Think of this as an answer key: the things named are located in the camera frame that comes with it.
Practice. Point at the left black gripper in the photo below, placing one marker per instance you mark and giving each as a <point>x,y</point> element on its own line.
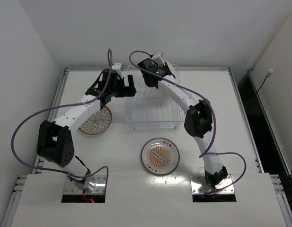
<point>123,87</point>

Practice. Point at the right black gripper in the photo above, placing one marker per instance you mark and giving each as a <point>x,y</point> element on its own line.
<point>148,76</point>

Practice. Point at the floral plate brown rim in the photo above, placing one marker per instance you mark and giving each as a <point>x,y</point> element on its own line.
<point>98,122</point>
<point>171,73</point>

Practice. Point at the orange sunburst glass plate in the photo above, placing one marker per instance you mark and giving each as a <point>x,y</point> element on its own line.
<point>160,156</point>

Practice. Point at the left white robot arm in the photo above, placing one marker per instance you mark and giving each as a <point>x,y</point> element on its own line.
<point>55,142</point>

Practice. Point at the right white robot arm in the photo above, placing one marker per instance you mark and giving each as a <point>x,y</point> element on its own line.
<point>199,117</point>

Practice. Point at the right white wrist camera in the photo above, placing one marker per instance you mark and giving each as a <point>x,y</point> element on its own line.
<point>157,57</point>

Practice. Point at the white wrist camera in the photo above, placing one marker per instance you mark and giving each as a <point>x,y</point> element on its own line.
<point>118,67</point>
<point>157,57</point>

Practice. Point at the white wire dish rack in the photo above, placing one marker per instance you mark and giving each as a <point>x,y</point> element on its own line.
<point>151,109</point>

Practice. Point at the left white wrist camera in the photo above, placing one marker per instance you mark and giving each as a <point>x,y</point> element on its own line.
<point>118,67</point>

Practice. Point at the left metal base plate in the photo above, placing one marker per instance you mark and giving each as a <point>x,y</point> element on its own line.
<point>94,185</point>

